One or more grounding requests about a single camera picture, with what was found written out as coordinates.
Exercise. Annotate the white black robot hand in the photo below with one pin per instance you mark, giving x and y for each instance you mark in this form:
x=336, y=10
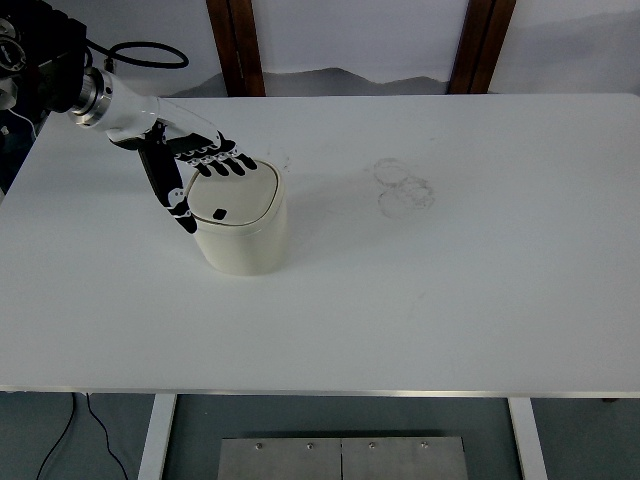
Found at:
x=130, y=115

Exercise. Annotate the cream plastic trash can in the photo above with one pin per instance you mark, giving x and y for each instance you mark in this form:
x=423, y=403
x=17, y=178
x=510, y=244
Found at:
x=242, y=223

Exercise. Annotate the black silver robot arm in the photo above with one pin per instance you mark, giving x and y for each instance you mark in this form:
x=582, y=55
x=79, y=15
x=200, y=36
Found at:
x=46, y=54

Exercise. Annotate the left white table leg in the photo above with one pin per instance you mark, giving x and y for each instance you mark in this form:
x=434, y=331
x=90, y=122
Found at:
x=157, y=437

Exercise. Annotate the white table leg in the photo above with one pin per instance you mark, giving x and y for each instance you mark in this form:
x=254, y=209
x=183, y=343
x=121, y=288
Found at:
x=527, y=440
x=157, y=437

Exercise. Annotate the right white table leg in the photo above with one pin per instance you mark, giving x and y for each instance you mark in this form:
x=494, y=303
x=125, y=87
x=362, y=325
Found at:
x=527, y=440

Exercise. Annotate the left wooden frame post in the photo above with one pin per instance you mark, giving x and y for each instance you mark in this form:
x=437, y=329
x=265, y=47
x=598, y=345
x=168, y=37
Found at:
x=234, y=31

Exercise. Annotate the wooden frame post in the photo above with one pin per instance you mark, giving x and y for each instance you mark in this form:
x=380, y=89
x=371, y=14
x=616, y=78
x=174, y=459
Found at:
x=234, y=31
x=483, y=34

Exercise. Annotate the right wooden frame post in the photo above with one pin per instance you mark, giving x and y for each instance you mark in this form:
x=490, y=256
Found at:
x=483, y=34

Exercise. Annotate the metal base plate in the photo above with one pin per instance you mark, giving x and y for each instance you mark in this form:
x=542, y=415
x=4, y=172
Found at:
x=343, y=458

